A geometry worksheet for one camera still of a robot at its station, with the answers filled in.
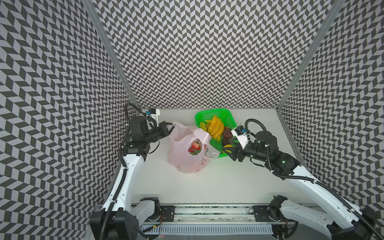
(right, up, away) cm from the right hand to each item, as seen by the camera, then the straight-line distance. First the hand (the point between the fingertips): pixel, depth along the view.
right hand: (226, 149), depth 70 cm
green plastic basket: (+7, +16, +36) cm, 40 cm away
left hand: (-25, +11, +3) cm, 27 cm away
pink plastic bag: (-23, -4, +1) cm, 23 cm away
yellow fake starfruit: (-10, +9, +34) cm, 37 cm away
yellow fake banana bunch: (-2, +9, +26) cm, 28 cm away
